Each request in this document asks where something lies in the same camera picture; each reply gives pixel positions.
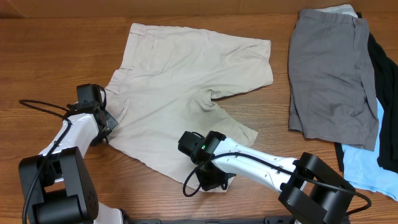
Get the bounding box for light blue garment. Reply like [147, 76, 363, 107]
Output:
[340, 98, 398, 202]

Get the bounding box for beige khaki shorts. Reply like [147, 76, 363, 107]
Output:
[105, 23, 274, 188]

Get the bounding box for white speckled garment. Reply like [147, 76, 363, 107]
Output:
[317, 4, 358, 18]

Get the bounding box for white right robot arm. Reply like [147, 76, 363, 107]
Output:
[178, 131, 354, 224]

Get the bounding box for grey shorts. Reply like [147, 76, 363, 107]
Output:
[288, 9, 379, 151]

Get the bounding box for black garment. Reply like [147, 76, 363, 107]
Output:
[334, 11, 398, 174]

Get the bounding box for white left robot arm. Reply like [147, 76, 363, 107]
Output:
[19, 84, 129, 224]

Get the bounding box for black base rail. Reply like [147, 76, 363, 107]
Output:
[125, 215, 297, 224]

